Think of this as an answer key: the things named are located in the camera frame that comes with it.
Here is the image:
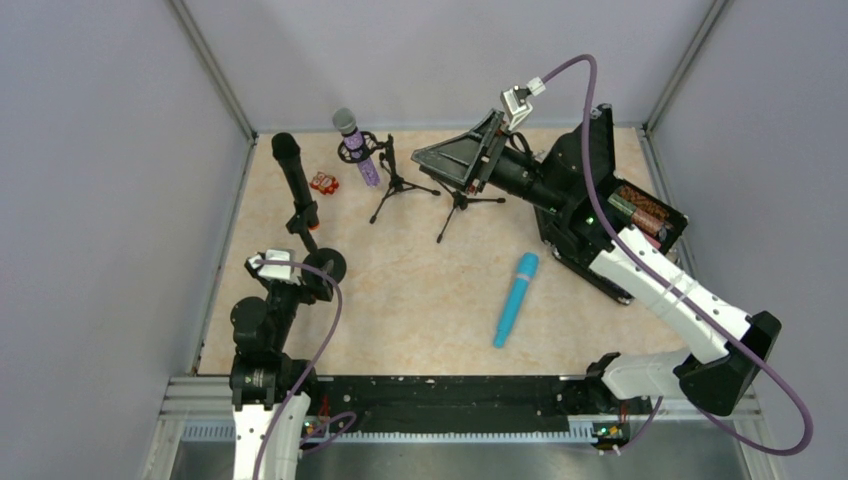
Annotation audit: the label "small black tripod stand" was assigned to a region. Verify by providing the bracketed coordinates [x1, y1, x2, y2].
[436, 180, 506, 244]

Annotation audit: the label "round base microphone stand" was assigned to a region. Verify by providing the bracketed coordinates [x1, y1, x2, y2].
[286, 201, 347, 283]

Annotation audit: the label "teal microphone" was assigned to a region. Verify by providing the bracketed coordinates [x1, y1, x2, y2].
[493, 252, 539, 348]

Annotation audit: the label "shock mount tripod stand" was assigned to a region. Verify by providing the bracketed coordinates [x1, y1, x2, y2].
[337, 131, 441, 224]

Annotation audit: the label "purple glitter microphone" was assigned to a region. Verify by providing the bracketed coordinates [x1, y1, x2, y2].
[332, 107, 380, 188]

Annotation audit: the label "black microphone orange end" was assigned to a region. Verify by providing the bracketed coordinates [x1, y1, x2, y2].
[271, 132, 319, 230]

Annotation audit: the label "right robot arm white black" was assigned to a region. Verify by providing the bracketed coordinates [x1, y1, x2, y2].
[412, 104, 781, 417]

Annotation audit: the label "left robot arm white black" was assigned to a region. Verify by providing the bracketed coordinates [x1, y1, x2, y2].
[229, 251, 333, 479]

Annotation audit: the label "black foam lined case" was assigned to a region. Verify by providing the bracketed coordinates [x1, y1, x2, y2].
[533, 103, 689, 306]

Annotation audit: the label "red owl toy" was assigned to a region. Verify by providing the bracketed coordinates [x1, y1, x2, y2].
[309, 171, 340, 195]

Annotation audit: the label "poker chip rolls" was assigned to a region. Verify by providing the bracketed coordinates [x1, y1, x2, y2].
[607, 185, 673, 241]

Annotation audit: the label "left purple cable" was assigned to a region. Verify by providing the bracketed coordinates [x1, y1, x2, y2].
[251, 259, 358, 480]

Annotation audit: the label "purple cable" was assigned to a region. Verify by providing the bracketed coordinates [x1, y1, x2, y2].
[251, 259, 358, 480]
[543, 54, 815, 458]

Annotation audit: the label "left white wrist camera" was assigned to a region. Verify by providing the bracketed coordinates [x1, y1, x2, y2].
[245, 249, 296, 283]

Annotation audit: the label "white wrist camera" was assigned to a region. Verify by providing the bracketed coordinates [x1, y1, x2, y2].
[245, 249, 296, 283]
[500, 77, 546, 133]

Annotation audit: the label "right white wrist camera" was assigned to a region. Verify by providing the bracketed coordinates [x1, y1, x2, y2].
[500, 77, 546, 133]

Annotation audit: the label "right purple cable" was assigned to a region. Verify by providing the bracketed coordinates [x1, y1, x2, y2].
[543, 54, 815, 458]

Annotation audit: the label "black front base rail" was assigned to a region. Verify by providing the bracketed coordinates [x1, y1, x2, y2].
[308, 375, 606, 434]

